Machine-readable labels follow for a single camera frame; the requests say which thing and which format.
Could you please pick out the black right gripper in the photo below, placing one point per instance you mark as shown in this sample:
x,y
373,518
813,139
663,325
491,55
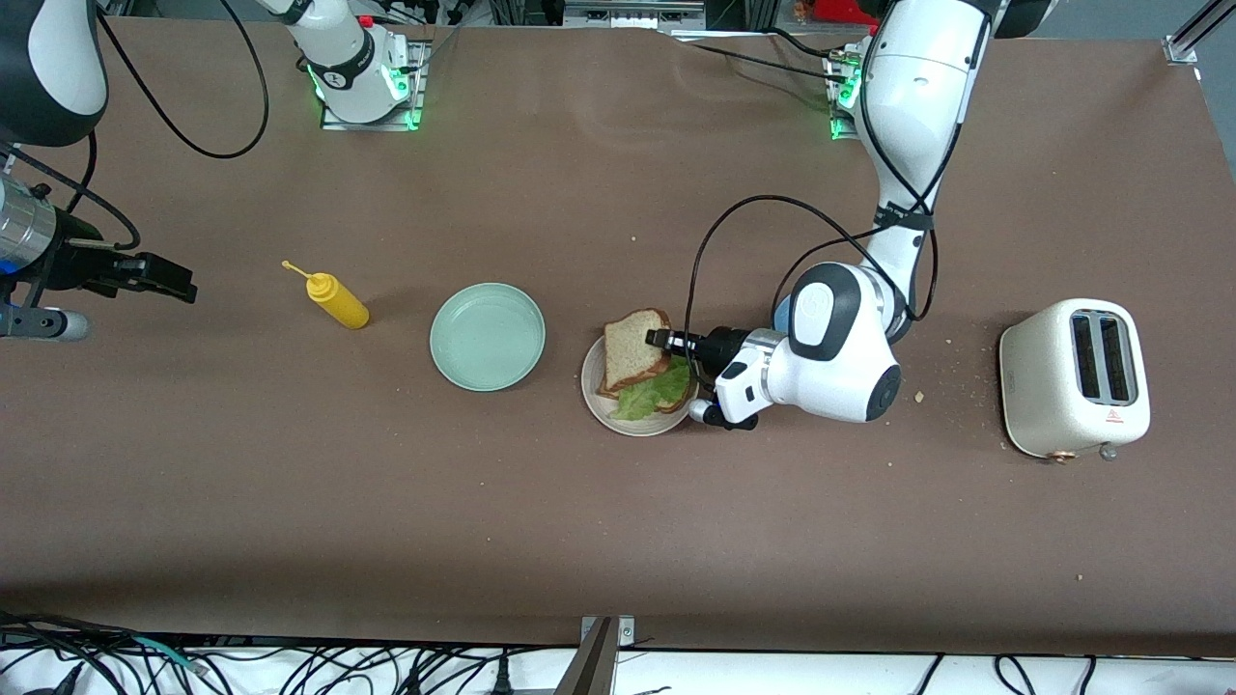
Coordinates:
x,y
79,265

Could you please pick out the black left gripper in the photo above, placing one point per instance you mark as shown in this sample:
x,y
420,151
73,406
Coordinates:
x,y
721,346

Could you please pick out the brown bread slice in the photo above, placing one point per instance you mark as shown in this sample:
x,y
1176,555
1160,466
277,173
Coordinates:
x,y
632,347
673,401

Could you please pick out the green lettuce leaf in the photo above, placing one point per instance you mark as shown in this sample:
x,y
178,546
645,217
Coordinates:
x,y
657,394

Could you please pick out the yellow squeeze bottle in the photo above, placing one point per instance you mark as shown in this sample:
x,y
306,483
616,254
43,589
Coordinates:
x,y
343,307

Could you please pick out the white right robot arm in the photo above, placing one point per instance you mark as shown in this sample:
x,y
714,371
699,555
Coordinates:
x,y
348,68

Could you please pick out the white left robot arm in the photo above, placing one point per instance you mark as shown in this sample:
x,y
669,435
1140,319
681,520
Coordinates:
x,y
840,372

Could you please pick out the blue plate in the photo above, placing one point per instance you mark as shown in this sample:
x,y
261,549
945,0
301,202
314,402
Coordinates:
x,y
780,311

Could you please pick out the beige plate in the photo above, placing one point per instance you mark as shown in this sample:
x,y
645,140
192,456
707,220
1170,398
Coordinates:
x,y
594,401

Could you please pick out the mint green plate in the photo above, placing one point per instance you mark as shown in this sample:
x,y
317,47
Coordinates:
x,y
488,338

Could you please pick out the white two-slot toaster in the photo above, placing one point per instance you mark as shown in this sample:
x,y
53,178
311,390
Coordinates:
x,y
1053,386

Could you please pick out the red box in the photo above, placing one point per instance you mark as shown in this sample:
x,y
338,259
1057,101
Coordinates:
x,y
845,10

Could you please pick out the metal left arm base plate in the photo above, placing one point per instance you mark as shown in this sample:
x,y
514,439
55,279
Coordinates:
x,y
842,130

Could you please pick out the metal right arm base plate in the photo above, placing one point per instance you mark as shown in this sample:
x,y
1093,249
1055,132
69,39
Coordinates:
x,y
418,97

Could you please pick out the metal table edge bracket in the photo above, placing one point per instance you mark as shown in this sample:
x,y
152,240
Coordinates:
x,y
594,666

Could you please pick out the aluminium frame rail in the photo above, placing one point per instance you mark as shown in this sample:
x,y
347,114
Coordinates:
x,y
1183,46
628,12

